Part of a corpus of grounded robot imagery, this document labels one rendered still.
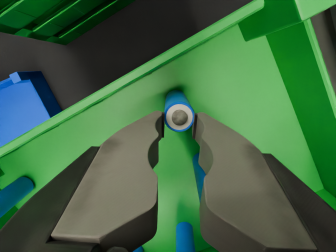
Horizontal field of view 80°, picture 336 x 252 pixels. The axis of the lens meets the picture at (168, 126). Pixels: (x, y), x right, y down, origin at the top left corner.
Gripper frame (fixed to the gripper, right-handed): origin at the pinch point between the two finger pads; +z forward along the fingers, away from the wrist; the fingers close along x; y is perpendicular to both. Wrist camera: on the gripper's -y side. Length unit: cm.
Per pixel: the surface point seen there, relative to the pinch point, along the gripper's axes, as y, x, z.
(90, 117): 3.4, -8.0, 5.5
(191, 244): 13.5, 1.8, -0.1
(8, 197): 9.1, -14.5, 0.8
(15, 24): -2.7, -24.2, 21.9
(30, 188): 10.3, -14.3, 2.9
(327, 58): 3.7, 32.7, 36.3
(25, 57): 6, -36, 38
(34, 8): -4.8, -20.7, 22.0
